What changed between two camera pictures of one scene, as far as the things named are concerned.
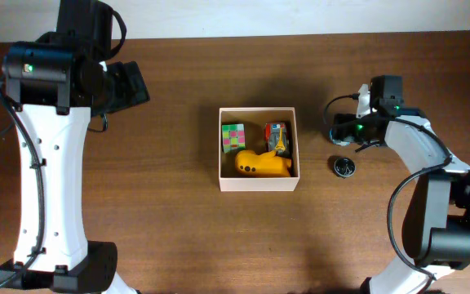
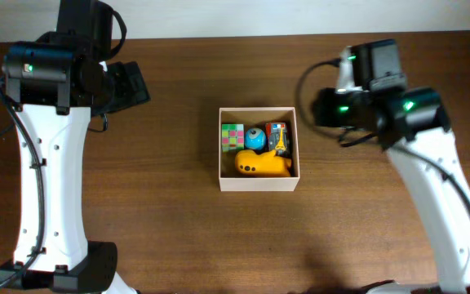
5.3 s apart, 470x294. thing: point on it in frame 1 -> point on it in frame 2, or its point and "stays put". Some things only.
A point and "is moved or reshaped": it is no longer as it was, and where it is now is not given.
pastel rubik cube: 233,136 stays put
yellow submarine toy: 251,164 stays put
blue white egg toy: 342,142 is moved or reshaped
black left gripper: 133,87 stays put
